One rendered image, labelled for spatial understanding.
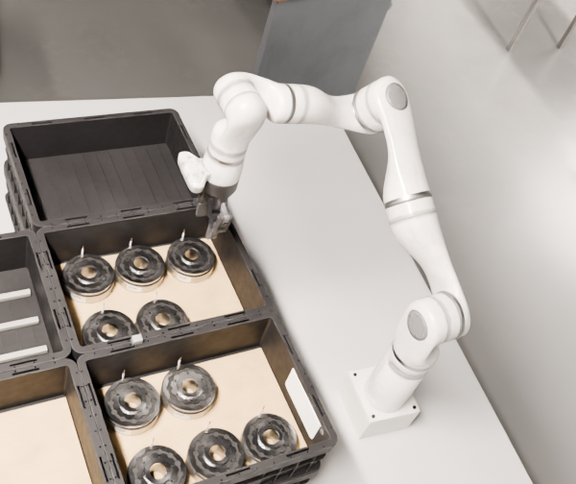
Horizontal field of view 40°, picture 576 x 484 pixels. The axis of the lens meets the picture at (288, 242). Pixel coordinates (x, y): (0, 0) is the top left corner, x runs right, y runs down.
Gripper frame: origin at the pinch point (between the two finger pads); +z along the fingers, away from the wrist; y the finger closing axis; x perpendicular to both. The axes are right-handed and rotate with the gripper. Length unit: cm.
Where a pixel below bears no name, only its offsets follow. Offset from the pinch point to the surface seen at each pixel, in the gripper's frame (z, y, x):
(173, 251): 14.7, 5.0, 3.1
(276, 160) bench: 30, 42, -41
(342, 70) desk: 78, 133, -125
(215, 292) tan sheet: 17.7, -5.4, -3.5
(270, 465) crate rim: 7.8, -48.4, 4.1
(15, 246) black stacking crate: 10.7, 9.2, 34.7
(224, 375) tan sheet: 17.8, -24.8, 1.7
